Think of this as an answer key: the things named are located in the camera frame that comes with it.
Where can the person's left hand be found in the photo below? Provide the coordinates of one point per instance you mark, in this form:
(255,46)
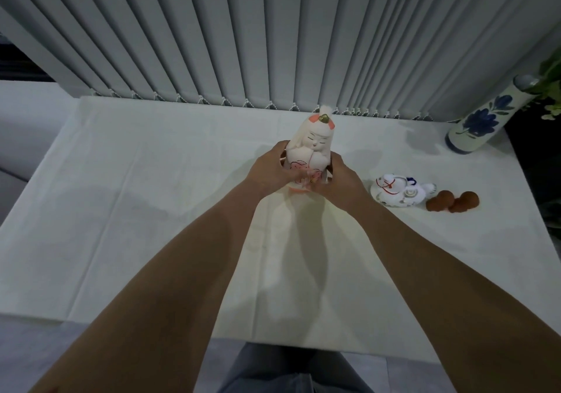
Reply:
(267,170)

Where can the person's right hand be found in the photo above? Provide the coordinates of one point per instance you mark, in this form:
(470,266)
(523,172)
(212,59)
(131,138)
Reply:
(342,182)

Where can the person's right thumb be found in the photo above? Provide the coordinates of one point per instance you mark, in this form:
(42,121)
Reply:
(318,176)

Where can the person's left thumb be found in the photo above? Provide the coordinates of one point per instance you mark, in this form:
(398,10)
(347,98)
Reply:
(298,173)

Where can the white ceramic doll figurine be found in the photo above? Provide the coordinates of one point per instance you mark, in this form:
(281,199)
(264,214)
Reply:
(312,147)

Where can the person's right forearm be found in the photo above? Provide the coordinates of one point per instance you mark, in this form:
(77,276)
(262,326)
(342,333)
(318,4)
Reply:
(447,300)

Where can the person's left forearm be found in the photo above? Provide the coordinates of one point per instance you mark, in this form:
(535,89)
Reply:
(153,292)

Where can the white ceramic cat figurine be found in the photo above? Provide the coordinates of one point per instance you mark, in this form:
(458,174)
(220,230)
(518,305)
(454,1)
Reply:
(399,189)

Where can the brown gourd figurine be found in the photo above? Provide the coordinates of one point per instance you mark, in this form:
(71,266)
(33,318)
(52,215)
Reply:
(453,201)

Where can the grey vertical blinds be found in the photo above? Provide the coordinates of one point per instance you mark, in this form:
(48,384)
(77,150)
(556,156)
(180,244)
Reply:
(280,33)

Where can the white tablecloth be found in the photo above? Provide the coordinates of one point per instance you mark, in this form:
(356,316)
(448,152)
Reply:
(131,213)

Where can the white vase with blue flower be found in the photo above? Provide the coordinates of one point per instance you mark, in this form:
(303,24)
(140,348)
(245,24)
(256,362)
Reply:
(482,119)

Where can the person's grey trousers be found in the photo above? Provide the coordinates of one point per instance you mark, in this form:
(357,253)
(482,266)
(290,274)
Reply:
(289,371)

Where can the green plant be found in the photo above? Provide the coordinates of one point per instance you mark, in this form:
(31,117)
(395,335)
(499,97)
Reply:
(551,86)

